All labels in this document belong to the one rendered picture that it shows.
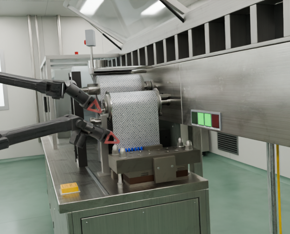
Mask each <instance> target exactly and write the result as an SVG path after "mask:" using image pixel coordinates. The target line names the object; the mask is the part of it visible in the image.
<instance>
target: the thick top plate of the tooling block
mask: <svg viewBox="0 0 290 234"><path fill-rule="evenodd" d="M185 146H186V145H184V147H177V146H170V147H163V148H162V149H152V150H136V151H128V152H126V154H127V158H125V159H119V155H112V154H108V161H109V167H110V168H111V169H112V170H113V171H114V172H115V173H116V174H122V173H129V172H135V171H142V170H149V169H153V158H156V157H164V156H175V162H176V166H178V165H185V164H191V163H200V162H201V160H200V150H199V149H196V148H194V147H193V150H185Z"/></svg>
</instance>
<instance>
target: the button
mask: <svg viewBox="0 0 290 234"><path fill-rule="evenodd" d="M60 188H61V192H62V194H63V193H70V192H76V191H79V189H78V186H77V183H76V182H75V183H68V184H61V185H60Z"/></svg>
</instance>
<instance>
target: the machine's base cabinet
mask: <svg viewBox="0 0 290 234"><path fill-rule="evenodd" d="M45 166H46V181H47V194H48V201H49V207H50V212H51V218H52V223H53V230H54V234H211V227H210V206H209V189H202V190H196V191H191V192H185V193H180V194H174V195H167V196H161V197H155V198H150V199H144V200H139V201H132V202H126V203H120V204H114V205H109V206H103V207H98V208H91V209H85V210H79V211H74V212H68V213H62V214H60V213H59V210H58V206H57V202H56V198H55V194H54V190H53V186H52V182H51V178H50V174H49V170H48V166H47V163H46V158H45Z"/></svg>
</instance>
